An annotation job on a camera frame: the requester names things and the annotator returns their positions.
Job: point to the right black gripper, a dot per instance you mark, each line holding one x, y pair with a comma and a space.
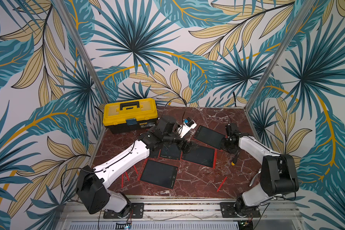
232, 143

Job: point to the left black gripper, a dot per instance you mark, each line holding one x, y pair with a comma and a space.
181, 147

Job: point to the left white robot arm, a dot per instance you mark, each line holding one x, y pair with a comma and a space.
93, 183

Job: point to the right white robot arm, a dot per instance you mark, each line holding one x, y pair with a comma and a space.
278, 175

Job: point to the back left writing tablet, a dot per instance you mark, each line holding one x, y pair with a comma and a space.
170, 152

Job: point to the writing tablet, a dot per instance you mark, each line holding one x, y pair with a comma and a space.
170, 152
200, 155
159, 174
209, 137

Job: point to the middle right writing tablet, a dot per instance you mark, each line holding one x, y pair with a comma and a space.
200, 155

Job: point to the back right writing tablet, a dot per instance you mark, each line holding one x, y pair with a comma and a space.
209, 137

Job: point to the front left writing tablet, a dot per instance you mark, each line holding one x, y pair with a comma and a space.
159, 174

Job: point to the yellow black screwdriver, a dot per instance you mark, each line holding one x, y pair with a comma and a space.
235, 159

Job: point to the yellow black toolbox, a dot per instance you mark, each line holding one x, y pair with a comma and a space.
122, 117

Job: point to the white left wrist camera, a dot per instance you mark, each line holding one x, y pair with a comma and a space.
187, 125

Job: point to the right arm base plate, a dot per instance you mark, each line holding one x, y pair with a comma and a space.
238, 210

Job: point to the aluminium front rail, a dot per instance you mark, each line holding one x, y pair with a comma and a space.
183, 213

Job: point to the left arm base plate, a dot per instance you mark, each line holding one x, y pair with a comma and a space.
131, 211

